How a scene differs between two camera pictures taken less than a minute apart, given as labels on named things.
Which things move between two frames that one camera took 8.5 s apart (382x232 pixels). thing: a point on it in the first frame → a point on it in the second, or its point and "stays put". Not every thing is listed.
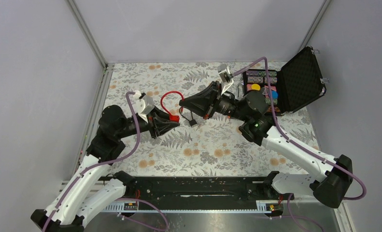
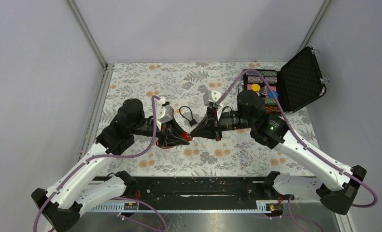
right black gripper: [205, 103] → [210, 127]
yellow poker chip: [255, 86] stays put
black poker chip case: [297, 83] stays put
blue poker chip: [274, 94] stays put
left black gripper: [161, 127] → [167, 133]
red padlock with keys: [172, 118] → [185, 136]
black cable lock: [192, 122] stays put
